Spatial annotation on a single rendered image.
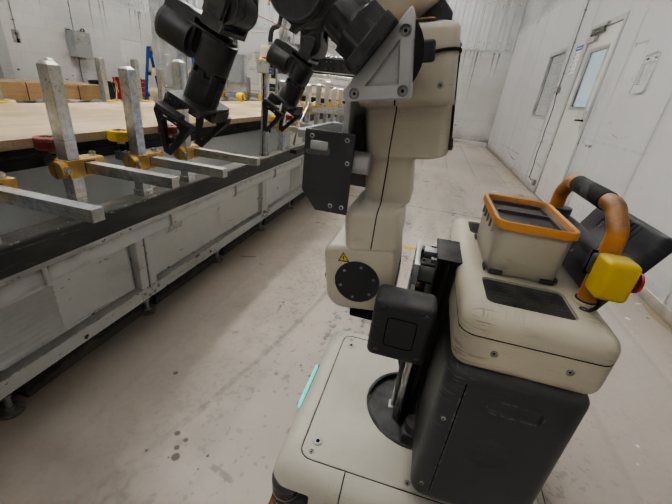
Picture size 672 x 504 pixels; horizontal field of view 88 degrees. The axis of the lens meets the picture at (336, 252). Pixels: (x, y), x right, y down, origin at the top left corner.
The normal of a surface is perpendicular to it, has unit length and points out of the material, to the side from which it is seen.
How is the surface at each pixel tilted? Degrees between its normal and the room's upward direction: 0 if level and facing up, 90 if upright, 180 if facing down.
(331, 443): 0
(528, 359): 90
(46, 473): 0
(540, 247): 92
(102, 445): 0
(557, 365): 90
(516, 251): 92
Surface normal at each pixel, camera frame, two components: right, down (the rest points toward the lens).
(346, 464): 0.11, -0.90
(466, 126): -0.26, 0.39
